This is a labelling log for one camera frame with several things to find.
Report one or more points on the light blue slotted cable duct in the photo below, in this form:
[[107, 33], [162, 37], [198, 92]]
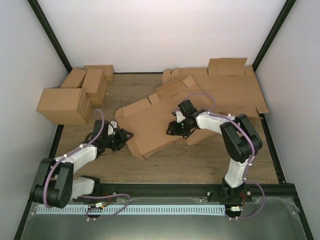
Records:
[[211, 210]]

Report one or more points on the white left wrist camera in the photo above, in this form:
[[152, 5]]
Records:
[[114, 124]]

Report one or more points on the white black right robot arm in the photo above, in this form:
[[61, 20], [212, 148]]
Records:
[[241, 140]]

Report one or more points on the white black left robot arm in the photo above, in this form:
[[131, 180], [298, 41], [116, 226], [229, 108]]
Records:
[[54, 184]]

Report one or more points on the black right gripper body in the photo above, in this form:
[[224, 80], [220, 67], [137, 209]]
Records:
[[184, 129]]

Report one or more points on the black frame post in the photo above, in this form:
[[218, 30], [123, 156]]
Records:
[[42, 19], [278, 23]]

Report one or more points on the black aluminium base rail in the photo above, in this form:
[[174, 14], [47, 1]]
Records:
[[212, 192]]

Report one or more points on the small folded cardboard box rear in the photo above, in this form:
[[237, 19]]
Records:
[[108, 70]]

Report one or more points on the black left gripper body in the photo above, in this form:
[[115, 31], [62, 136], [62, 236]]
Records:
[[115, 143]]

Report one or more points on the stack of flat cardboard blanks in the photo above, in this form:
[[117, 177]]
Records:
[[230, 81]]

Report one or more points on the black right frame post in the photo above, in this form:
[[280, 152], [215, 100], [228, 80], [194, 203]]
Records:
[[278, 23]]

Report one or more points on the brown cardboard box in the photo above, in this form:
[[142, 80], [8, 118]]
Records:
[[148, 118]]

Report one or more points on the large folded cardboard box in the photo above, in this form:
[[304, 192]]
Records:
[[65, 106]]

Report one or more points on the black left frame post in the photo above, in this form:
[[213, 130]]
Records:
[[42, 19]]

